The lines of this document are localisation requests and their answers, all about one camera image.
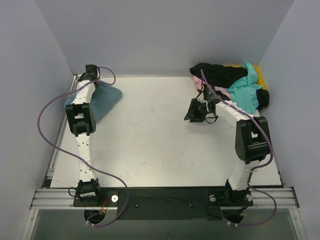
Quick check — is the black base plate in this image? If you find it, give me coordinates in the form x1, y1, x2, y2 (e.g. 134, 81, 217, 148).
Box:
73, 186, 253, 221

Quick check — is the pink t-shirt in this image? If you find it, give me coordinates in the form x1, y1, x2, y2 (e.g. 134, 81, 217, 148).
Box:
193, 76, 231, 101

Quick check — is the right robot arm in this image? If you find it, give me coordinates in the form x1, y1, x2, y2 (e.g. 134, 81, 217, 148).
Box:
184, 85, 272, 205

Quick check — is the black t-shirt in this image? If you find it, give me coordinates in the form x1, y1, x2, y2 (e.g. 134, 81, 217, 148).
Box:
189, 63, 270, 111

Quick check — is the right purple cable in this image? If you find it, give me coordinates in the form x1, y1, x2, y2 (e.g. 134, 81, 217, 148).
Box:
199, 69, 277, 227

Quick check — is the aluminium front rail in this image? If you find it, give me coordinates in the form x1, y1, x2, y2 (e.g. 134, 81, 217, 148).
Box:
30, 188, 300, 210

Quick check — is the grey-blue t-shirt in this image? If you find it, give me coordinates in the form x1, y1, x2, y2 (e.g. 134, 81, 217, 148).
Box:
64, 82, 124, 124

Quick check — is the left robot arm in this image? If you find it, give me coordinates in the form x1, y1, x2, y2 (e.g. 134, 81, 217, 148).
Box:
65, 64, 103, 206

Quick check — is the teal t-shirt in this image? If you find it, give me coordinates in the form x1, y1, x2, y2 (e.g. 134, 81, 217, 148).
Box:
227, 62, 262, 115

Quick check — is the yellow plastic bin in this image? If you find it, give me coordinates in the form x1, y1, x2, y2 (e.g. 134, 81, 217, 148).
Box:
225, 62, 265, 102

